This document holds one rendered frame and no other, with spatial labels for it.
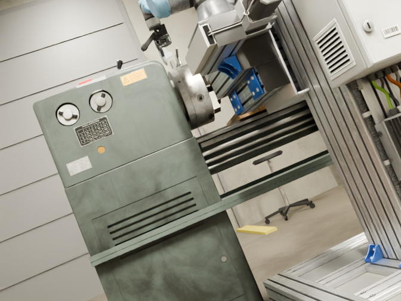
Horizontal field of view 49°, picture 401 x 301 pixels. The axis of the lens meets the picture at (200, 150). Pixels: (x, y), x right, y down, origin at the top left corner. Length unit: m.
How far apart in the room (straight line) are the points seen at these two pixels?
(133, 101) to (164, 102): 0.13
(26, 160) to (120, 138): 3.17
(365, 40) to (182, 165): 1.04
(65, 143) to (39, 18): 3.59
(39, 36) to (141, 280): 3.87
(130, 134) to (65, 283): 3.23
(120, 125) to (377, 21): 1.17
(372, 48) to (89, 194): 1.28
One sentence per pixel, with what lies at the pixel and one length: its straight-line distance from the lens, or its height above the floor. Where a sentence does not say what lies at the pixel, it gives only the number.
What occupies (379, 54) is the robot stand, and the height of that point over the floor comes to 0.78.
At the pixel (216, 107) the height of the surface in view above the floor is 0.97.
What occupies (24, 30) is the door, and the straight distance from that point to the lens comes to 5.43.
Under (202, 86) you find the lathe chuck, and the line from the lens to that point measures 2.09.
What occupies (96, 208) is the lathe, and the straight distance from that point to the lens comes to 1.94.
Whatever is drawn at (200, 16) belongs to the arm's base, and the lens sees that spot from 1.65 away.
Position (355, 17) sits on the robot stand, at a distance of 1.15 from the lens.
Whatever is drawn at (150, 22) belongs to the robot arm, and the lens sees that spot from 2.46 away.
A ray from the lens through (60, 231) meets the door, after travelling 4.96.
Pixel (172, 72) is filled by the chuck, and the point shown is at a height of 1.20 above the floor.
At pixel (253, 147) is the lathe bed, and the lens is 2.09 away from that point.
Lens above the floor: 0.67
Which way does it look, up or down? 4 degrees up
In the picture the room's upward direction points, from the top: 23 degrees counter-clockwise
